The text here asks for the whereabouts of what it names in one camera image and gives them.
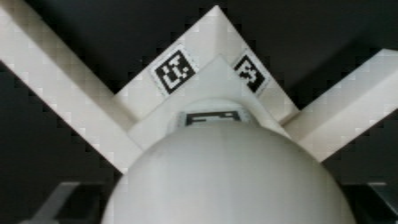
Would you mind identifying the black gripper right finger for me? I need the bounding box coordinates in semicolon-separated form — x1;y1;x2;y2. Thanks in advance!
343;182;398;224

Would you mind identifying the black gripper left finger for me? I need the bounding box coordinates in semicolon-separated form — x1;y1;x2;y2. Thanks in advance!
18;182;107;224

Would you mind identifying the white lamp bulb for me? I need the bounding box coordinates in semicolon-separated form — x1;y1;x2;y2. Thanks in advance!
101;99;355;224

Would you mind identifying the white lamp base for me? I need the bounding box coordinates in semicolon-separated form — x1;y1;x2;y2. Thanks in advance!
114;8;299;148

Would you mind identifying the white right fence rail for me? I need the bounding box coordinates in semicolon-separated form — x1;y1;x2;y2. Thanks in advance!
284;49;398;161

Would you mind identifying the white fence rail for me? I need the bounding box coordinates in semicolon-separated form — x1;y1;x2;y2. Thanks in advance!
284;49;398;161
0;0;142;172

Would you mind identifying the white front fence rail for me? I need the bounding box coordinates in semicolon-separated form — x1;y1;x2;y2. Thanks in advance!
0;0;142;172

